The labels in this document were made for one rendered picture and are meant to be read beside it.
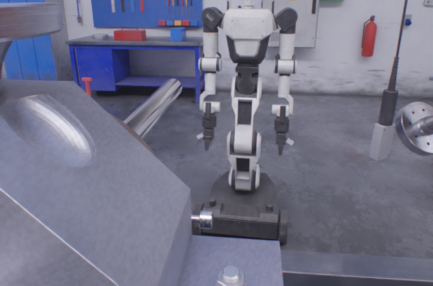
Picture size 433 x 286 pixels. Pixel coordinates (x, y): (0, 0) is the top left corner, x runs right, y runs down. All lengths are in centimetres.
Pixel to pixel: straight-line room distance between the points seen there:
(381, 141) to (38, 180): 110
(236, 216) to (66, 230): 186
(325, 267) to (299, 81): 490
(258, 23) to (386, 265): 139
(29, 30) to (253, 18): 165
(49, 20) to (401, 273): 80
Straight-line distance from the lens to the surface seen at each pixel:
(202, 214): 56
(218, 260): 46
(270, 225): 213
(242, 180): 222
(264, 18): 192
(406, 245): 249
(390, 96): 122
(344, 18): 558
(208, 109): 203
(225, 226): 216
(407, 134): 136
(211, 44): 202
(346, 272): 84
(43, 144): 38
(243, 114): 204
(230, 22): 193
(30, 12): 33
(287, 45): 199
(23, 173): 31
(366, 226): 255
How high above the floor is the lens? 142
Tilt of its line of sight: 20 degrees down
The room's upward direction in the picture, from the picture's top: straight up
